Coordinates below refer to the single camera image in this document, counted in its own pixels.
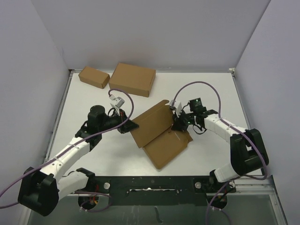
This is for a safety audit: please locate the aluminium frame rail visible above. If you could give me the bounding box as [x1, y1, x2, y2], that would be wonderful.
[235, 177, 275, 195]

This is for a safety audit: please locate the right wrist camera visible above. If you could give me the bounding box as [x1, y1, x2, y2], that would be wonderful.
[169, 99, 183, 117]

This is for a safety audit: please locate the large closed cardboard box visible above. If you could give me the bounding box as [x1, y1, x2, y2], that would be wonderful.
[109, 63, 156, 98]

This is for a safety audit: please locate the small closed cardboard box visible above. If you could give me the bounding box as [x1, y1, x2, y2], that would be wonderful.
[79, 66, 110, 89]

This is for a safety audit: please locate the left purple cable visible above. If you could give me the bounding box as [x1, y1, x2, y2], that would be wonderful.
[0, 88, 135, 213]

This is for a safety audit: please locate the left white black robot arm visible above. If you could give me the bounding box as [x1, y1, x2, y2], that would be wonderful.
[17, 105, 139, 216]

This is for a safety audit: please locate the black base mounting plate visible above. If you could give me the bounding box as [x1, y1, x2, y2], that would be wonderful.
[80, 176, 223, 206]

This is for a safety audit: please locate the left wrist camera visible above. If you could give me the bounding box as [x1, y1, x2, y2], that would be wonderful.
[109, 95, 125, 111]

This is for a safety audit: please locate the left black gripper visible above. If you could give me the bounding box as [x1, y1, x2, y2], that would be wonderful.
[98, 108, 139, 134]

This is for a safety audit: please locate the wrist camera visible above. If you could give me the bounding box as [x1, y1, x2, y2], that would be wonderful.
[109, 95, 125, 111]
[169, 99, 183, 117]

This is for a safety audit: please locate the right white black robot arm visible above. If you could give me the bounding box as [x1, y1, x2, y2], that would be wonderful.
[170, 98, 269, 192]

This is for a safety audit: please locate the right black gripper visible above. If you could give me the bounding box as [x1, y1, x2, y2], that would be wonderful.
[172, 109, 196, 133]

